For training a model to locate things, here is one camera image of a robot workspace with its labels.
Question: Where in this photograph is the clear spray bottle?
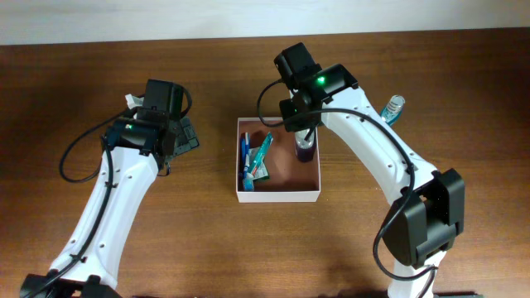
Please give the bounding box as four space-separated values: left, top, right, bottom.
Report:
295 128 316 162

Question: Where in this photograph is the green white sachet packet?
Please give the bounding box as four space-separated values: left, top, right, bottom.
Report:
249 147 270 180

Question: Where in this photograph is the green toothpaste tube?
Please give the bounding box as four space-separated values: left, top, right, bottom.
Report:
248 132 273 177

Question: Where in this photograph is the blue liquid bottle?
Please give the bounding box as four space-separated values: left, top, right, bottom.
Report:
380 95 406 126

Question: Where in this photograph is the blue toothbrush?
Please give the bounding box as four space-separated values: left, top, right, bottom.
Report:
243 132 254 191

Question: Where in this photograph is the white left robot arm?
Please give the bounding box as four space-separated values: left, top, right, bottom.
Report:
20 79 200 297

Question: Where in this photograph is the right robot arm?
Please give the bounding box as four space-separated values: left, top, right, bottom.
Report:
274 43 465 297

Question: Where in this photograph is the white cardboard box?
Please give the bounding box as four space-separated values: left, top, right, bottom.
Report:
235 118 321 203

